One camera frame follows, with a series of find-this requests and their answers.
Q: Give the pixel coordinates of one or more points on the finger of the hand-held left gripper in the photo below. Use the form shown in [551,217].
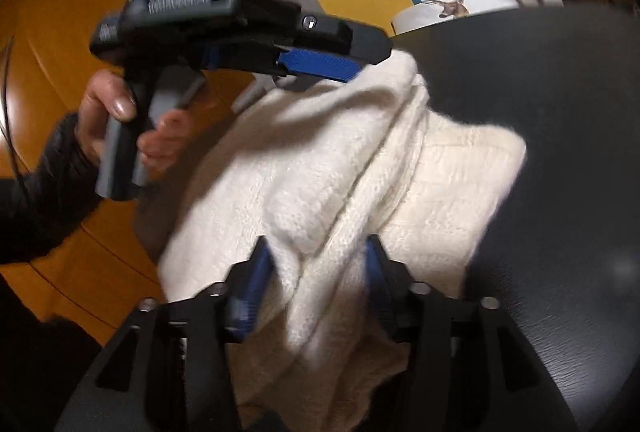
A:
[320,66]
[345,37]

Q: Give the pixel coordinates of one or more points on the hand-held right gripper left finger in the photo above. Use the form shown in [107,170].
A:
[257,282]

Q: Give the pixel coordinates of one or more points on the cream knit sweater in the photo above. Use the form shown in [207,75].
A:
[310,152]

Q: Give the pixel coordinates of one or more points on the person's left hand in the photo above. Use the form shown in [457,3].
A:
[107,94]

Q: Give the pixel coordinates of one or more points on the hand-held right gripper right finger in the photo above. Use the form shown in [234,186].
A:
[380,292]

